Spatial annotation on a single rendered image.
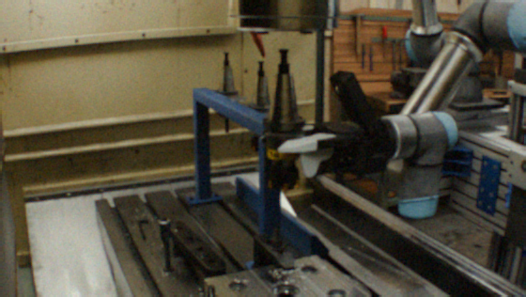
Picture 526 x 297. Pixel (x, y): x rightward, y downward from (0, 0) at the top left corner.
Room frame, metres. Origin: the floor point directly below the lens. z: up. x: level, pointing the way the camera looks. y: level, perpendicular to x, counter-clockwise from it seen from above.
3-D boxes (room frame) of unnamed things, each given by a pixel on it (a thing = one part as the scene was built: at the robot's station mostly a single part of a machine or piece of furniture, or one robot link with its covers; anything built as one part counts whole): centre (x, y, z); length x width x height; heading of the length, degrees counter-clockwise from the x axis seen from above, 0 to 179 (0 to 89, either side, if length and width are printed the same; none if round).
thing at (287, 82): (0.77, -0.03, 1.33); 0.04 x 0.04 x 0.07
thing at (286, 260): (0.92, -0.02, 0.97); 0.13 x 0.03 x 0.15; 25
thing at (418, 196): (0.91, -0.28, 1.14); 0.11 x 0.08 x 0.11; 20
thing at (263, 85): (1.21, 0.00, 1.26); 0.04 x 0.04 x 0.07
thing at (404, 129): (0.86, -0.22, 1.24); 0.08 x 0.05 x 0.08; 25
